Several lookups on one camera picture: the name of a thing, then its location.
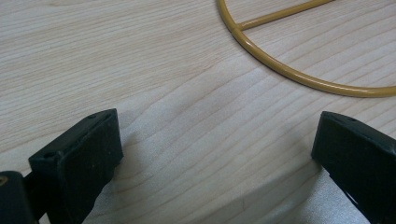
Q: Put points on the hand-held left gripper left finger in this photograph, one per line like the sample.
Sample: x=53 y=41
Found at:
x=77 y=161

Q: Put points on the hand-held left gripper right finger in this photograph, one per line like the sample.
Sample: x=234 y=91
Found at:
x=358 y=158

